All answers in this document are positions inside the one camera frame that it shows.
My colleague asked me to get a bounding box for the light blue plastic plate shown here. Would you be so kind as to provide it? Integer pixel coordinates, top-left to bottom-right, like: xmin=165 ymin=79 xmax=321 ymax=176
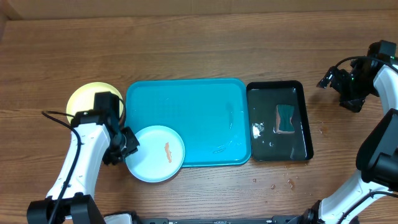
xmin=126 ymin=126 xmax=185 ymax=183

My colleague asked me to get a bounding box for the yellow-green plastic plate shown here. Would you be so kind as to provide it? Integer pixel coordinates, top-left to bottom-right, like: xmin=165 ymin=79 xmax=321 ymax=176
xmin=66 ymin=82 xmax=125 ymax=125

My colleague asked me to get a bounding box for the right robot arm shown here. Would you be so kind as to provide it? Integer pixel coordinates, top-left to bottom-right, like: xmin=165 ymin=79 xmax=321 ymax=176
xmin=291 ymin=40 xmax=397 ymax=224

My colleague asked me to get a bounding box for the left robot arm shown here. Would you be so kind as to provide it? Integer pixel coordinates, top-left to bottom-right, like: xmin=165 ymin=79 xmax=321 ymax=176
xmin=27 ymin=91 xmax=140 ymax=223

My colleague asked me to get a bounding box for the teal plastic serving tray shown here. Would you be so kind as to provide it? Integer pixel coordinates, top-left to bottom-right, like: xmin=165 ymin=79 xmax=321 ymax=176
xmin=125 ymin=78 xmax=251 ymax=167

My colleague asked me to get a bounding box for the black rectangular water tray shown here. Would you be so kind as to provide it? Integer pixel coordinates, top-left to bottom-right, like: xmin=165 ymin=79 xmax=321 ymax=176
xmin=246 ymin=80 xmax=314 ymax=161

